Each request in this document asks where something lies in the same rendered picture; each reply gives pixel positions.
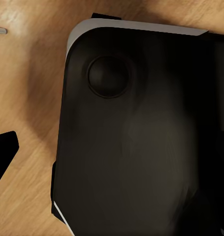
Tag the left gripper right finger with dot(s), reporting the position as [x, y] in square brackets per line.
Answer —
[219, 144]

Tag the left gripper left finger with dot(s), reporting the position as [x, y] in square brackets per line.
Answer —
[8, 148]

